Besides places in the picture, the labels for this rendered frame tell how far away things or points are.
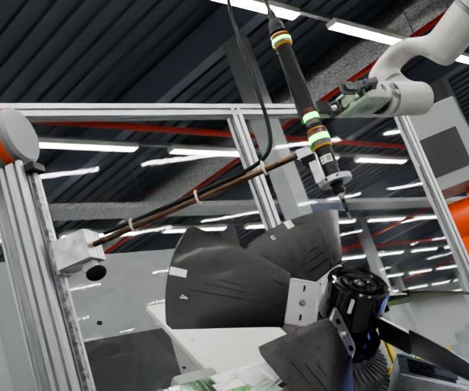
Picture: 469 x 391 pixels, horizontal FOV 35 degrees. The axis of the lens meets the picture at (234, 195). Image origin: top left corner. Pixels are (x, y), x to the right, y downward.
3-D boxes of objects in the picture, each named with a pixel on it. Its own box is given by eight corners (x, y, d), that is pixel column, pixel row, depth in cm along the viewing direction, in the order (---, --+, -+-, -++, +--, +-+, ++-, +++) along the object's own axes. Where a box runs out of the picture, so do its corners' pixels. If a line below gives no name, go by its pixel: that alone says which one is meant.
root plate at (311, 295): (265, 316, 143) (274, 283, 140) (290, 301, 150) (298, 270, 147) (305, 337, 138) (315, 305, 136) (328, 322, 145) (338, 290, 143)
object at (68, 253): (53, 275, 173) (45, 241, 175) (70, 278, 179) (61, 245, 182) (91, 259, 170) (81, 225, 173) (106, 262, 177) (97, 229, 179)
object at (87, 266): (84, 283, 171) (79, 263, 173) (93, 285, 175) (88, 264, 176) (103, 275, 170) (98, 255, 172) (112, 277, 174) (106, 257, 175)
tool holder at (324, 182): (308, 190, 155) (292, 148, 158) (316, 196, 162) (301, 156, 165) (348, 173, 153) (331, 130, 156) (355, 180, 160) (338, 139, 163)
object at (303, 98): (306, 130, 160) (274, 47, 166) (310, 134, 163) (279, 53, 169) (321, 124, 159) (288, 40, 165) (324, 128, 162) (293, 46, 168)
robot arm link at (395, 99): (407, 103, 176) (398, 103, 174) (381, 122, 182) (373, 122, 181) (394, 73, 178) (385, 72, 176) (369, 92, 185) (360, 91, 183)
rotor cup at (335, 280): (292, 331, 144) (309, 272, 139) (328, 307, 155) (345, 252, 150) (358, 368, 137) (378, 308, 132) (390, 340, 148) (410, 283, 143)
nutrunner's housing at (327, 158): (329, 195, 155) (259, 11, 169) (334, 198, 159) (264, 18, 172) (347, 188, 154) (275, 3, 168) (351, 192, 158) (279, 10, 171)
